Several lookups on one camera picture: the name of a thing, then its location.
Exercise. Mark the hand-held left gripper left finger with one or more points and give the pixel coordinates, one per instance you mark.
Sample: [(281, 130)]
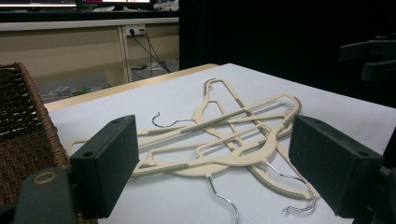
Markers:
[(106, 168)]

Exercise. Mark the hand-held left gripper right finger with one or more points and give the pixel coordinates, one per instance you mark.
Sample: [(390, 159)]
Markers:
[(336, 168)]

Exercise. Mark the brown wicker basket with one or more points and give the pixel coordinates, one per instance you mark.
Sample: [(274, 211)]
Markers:
[(18, 149)]

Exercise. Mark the black curtain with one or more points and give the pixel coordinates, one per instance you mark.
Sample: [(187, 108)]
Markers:
[(264, 34)]

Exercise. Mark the beige wooden desk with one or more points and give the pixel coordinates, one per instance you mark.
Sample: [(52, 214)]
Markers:
[(62, 53)]

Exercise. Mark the white power outlet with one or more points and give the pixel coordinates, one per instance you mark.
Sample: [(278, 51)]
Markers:
[(135, 29)]

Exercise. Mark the computer monitor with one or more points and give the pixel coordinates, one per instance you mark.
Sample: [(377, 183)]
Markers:
[(34, 3), (115, 3)]

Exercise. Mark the crumpled white cloth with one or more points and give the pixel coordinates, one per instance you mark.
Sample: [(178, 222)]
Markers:
[(166, 5)]

